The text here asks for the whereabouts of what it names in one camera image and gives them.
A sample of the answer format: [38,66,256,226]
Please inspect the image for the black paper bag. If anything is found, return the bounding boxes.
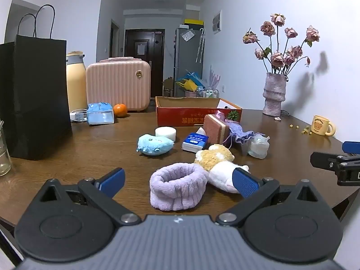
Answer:
[0,5,73,161]

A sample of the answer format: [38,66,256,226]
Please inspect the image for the yellow bear mug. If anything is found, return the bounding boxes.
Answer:
[311,115,336,136]

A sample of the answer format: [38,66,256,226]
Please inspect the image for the purple fluffy headband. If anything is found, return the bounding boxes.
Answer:
[150,163,209,211]

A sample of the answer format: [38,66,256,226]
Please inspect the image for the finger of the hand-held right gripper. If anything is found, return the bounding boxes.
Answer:
[342,141,360,155]
[310,152,342,171]

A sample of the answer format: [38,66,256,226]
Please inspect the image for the light blue plush toy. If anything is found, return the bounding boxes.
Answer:
[136,134,174,156]

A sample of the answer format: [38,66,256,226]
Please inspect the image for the pile of blue yellow hangers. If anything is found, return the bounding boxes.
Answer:
[177,72,209,92]

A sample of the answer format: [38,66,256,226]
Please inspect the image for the wire cart with bottles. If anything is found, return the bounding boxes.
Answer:
[197,86,220,99]

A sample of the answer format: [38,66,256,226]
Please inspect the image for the dark brown entrance door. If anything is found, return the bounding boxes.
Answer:
[125,29,165,96]

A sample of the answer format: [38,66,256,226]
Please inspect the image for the orange fruit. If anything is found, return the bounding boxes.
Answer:
[113,103,128,118]

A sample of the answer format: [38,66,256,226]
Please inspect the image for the blue and white tissue packet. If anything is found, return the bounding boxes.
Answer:
[181,128,209,153]

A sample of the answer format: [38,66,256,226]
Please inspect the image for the pink ribbed suitcase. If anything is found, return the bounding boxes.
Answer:
[86,57,151,112]

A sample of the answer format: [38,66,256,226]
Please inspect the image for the red cardboard box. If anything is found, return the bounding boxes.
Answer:
[155,96,243,127]

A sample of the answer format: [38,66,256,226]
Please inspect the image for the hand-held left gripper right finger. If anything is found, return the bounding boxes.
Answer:
[215,167,324,227]

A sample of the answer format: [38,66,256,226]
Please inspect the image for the clear glass jar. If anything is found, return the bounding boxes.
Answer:
[0,120,12,176]

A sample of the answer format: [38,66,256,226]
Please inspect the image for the white wall panel box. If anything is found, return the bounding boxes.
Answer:
[212,11,222,34]

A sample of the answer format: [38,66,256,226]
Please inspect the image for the brown cardboard box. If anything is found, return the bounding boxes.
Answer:
[163,77,175,96]

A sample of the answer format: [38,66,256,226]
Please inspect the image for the beige and white plush toy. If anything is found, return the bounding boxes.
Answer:
[194,143,251,194]

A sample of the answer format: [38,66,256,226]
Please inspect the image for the blue soft tissue pack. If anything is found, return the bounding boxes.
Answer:
[87,101,115,125]

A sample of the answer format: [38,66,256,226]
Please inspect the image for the white charger with cable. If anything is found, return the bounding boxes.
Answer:
[70,109,88,123]

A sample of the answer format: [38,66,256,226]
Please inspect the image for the purple drawstring pouch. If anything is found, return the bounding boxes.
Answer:
[215,112,263,149]

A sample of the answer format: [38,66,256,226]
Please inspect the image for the interior side doorway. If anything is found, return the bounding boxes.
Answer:
[110,20,120,58]

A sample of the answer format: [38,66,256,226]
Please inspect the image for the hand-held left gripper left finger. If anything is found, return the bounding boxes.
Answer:
[34,167,142,227]

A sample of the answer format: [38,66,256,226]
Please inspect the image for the bunch of dried pink roses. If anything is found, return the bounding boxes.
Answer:
[242,13,321,76]

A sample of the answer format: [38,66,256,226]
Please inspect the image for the purple wall decoration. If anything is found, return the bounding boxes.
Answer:
[209,65,221,89]

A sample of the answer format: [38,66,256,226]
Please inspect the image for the scattered dried flower buds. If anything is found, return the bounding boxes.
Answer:
[290,124,311,134]

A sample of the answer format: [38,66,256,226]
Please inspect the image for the pink textured vase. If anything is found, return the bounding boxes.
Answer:
[262,72,288,117]

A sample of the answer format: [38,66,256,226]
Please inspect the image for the pink and white sponge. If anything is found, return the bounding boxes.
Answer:
[203,114,232,146]

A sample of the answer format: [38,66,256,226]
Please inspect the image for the plastic-wrapped soft bundle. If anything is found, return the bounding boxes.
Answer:
[247,133,270,159]

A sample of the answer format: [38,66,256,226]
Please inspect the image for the grey refrigerator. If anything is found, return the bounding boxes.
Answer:
[174,27,203,96]

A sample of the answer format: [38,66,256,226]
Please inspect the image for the yellow thermos bottle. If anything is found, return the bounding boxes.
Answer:
[66,51,87,114]

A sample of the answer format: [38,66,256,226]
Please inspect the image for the folded clear umbrella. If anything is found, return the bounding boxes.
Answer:
[195,28,205,63]

